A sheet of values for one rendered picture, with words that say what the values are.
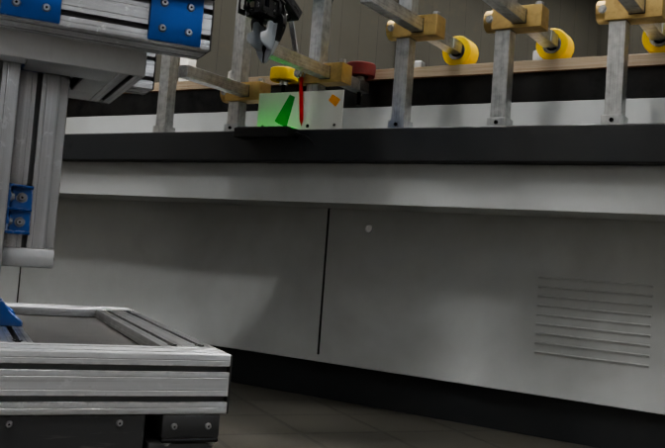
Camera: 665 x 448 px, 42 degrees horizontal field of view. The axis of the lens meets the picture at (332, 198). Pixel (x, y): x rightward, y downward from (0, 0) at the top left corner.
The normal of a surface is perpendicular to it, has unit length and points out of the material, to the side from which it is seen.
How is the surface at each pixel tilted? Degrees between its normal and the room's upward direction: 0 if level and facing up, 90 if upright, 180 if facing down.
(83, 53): 90
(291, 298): 90
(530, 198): 90
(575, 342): 90
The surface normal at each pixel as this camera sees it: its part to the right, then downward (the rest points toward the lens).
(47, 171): 0.40, -0.03
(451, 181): -0.53, -0.10
